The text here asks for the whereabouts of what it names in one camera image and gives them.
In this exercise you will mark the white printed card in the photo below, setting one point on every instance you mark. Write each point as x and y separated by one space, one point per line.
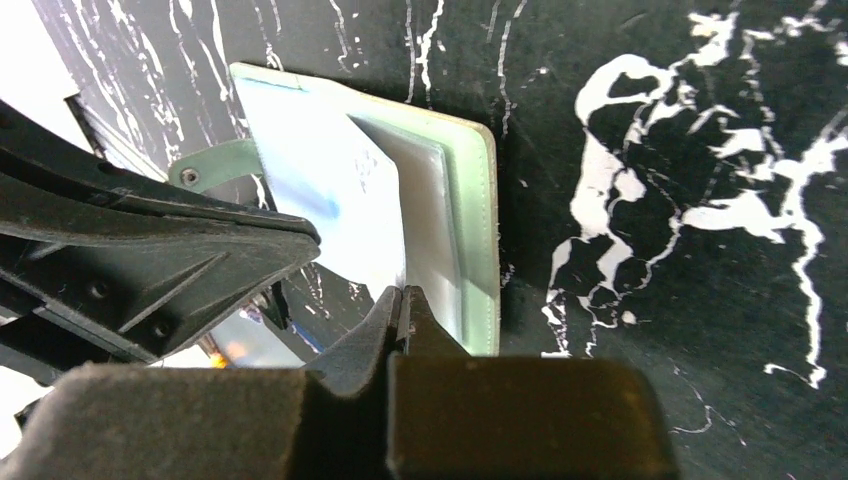
322 167

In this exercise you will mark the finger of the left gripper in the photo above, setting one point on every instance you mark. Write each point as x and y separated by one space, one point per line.
113 265

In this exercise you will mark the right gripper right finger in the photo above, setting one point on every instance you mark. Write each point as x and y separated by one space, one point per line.
451 415

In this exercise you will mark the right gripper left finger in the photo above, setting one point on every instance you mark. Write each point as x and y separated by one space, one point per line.
326 420

